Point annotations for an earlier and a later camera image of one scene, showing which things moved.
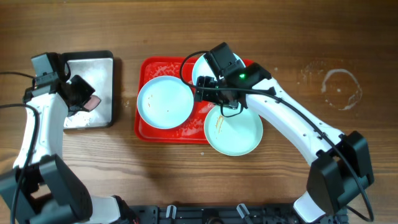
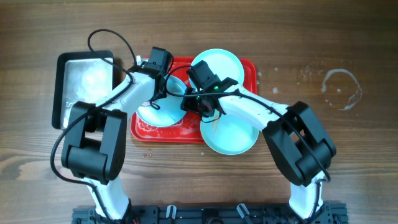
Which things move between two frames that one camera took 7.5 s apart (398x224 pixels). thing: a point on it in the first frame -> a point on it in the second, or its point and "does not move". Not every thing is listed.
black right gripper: [206, 88] -> [191, 103]
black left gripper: [78, 96] -> [159, 90]
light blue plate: [165, 102] does not move
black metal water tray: [97, 68] does not move
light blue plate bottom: [234, 135] does not move
